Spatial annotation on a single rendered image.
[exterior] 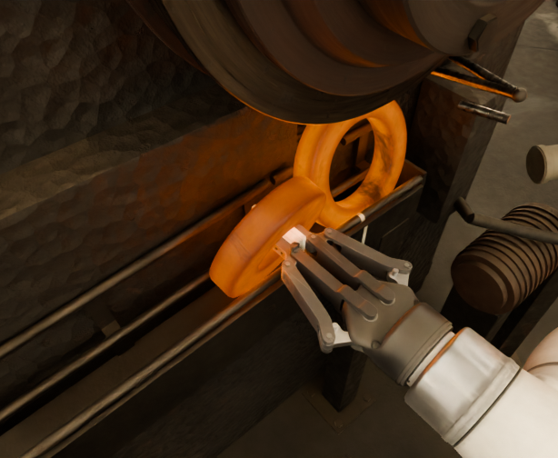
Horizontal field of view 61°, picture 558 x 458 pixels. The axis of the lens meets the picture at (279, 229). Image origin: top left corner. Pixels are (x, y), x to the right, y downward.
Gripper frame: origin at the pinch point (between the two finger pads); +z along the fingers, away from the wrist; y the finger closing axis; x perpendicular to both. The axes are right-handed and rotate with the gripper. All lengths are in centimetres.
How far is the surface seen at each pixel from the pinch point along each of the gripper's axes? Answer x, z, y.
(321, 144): 4.8, 3.0, 9.2
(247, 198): -0.7, 6.2, 0.7
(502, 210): -79, 1, 104
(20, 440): -12.5, 4.6, -32.7
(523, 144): -81, 13, 142
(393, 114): 2.9, 2.2, 22.0
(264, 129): 6.5, 7.7, 4.8
